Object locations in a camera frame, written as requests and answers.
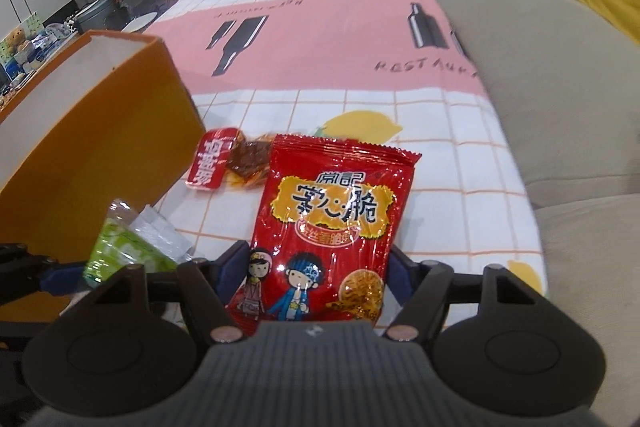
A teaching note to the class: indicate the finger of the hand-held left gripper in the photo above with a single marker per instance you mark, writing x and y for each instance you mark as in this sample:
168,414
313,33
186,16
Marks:
60,277
22,329

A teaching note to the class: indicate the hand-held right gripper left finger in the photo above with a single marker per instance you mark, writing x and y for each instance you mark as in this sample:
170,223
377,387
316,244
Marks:
232,264

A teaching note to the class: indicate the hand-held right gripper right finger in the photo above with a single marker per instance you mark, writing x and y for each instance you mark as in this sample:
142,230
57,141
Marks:
400,274

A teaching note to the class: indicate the green raisin packet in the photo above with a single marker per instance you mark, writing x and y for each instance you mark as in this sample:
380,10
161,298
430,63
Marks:
125,247

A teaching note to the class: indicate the red cartoon snack packet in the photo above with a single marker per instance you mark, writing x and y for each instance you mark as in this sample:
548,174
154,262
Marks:
325,207

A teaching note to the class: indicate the orange cardboard box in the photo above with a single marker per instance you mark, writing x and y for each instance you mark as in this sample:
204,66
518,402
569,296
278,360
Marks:
100,147

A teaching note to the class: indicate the red dried date packet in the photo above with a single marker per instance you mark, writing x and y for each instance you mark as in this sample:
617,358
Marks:
210,159

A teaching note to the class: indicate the pile of small trinkets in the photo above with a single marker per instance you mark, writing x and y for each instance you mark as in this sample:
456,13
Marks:
45,44

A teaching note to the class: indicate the teddy bear picture card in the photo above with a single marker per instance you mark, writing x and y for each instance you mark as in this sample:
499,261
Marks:
20,37

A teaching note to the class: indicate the beige sofa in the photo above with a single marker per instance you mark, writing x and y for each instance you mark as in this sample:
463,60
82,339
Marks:
550,82

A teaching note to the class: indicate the pink and white checked tablecloth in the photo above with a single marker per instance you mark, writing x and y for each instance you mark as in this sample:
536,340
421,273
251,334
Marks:
350,32

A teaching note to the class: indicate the white rolling stool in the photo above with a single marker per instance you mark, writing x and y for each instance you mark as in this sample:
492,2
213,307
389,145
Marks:
140,23

